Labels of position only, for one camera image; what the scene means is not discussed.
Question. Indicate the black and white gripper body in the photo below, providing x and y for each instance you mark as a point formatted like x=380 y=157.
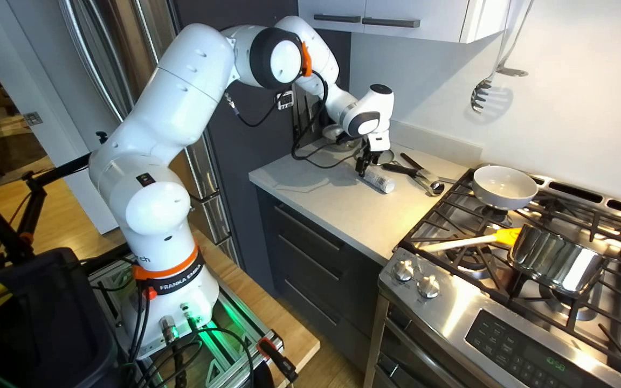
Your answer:
x=374 y=145

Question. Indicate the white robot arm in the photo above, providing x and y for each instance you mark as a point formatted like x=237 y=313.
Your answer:
x=131 y=169

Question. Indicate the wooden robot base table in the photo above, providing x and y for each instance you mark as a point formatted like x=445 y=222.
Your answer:
x=221 y=332

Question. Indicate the black tongs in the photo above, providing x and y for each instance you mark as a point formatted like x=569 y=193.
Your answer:
x=414 y=170

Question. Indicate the white frying pan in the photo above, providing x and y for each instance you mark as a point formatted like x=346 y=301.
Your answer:
x=503 y=188

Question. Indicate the left stove knob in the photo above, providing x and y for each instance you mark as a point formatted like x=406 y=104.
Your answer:
x=403 y=269

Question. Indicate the stove knob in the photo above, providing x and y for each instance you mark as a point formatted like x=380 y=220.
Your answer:
x=403 y=269
x=427 y=286

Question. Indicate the white upper cabinet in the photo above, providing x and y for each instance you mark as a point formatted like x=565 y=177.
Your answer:
x=431 y=19

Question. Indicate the dark grey drawer cabinet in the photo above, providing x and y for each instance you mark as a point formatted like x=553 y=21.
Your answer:
x=344 y=315

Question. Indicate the right stove knob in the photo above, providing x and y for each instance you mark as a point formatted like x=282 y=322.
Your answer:
x=427 y=286

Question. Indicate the shiny steel pot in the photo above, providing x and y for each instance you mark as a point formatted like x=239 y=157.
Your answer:
x=554 y=259

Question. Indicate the stainless steel gas stove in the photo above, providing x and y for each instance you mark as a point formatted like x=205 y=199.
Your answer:
x=493 y=326

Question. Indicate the black bin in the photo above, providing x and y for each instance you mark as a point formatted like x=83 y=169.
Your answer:
x=53 y=327

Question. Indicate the black tripod stand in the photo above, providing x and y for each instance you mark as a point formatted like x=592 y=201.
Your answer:
x=20 y=227

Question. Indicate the top drawer handle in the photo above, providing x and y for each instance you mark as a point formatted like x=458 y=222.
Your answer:
x=302 y=231

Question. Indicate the drawer handle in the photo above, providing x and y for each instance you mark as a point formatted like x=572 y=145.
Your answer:
x=315 y=268
x=302 y=231

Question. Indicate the middle drawer handle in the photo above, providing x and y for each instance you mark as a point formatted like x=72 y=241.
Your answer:
x=315 y=268

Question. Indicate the yellow handled spatula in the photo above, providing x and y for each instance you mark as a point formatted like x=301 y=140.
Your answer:
x=503 y=235

